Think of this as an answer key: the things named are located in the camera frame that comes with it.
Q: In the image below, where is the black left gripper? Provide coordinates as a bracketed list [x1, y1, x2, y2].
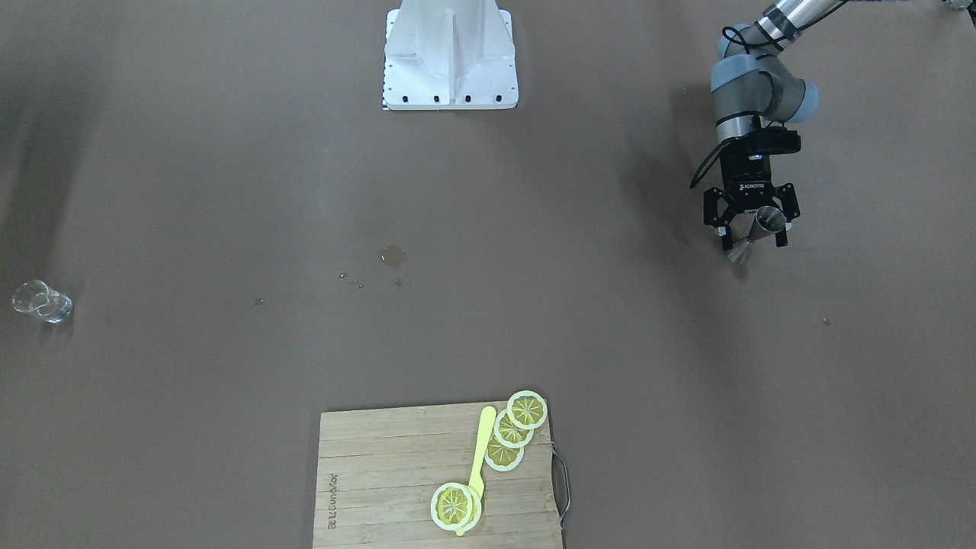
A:
[703, 140, 801, 251]

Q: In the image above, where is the steel jigger measuring cup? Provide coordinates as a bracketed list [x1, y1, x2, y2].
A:
[727, 206, 790, 263]

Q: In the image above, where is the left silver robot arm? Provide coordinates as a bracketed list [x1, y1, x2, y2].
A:
[690, 1, 843, 263]

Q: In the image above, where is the lemon slice middle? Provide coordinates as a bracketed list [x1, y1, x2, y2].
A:
[493, 410, 534, 451]

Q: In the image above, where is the lemon slice near spoon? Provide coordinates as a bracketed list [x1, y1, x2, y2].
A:
[484, 437, 525, 472]

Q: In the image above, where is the yellow plastic spoon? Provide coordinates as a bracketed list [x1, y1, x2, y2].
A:
[456, 406, 497, 538]

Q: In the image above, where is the lemon slice on spoon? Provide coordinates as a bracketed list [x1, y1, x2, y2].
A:
[429, 482, 483, 536]

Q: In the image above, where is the bamboo cutting board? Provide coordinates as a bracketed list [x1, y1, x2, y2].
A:
[313, 403, 564, 548]

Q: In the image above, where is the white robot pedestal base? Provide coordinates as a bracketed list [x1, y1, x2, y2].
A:
[381, 1, 520, 111]

